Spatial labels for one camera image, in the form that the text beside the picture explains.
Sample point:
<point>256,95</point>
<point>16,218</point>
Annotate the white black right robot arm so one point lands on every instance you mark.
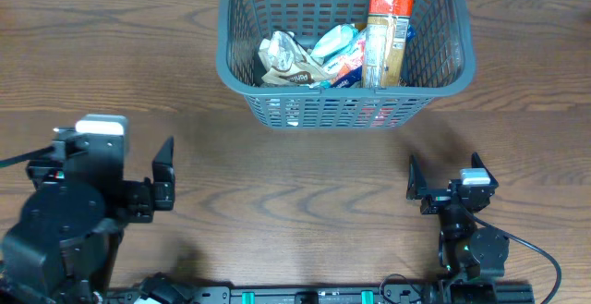
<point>473,256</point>

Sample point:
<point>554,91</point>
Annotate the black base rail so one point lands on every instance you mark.
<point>394,289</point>

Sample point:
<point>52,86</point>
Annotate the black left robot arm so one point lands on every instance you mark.
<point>62,249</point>

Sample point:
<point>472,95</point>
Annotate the orange tan cracker package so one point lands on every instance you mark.
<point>386,35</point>

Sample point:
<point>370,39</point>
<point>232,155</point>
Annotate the grey plastic basket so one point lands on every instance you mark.
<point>439,61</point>

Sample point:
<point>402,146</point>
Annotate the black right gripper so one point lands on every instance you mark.
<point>443,196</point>

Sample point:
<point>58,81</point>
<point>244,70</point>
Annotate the small teal white packet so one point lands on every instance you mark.
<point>334,40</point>

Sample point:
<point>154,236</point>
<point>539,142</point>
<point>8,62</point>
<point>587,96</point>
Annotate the beige brown snack bag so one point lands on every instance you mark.
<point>287,63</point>

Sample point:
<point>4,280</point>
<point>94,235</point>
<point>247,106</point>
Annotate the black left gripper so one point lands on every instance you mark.
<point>142,195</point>

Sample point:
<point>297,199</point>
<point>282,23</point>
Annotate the blue tissue multipack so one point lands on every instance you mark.
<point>345,66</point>

